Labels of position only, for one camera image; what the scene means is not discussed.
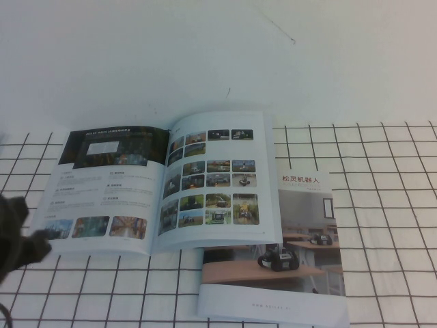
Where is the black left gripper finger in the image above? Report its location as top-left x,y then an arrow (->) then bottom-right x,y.
20,228 -> 53,267
0,194 -> 30,237

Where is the white picture book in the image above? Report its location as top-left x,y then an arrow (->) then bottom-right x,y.
25,109 -> 285,258

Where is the white black-grid tablecloth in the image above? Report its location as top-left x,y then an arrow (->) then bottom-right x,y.
0,119 -> 437,328

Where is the black left camera cable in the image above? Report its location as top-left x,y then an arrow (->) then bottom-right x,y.
0,300 -> 14,328

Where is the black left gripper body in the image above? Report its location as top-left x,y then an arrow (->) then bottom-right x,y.
0,230 -> 25,288

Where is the closed brochure with robot cover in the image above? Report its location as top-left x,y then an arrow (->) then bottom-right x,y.
195,170 -> 351,328

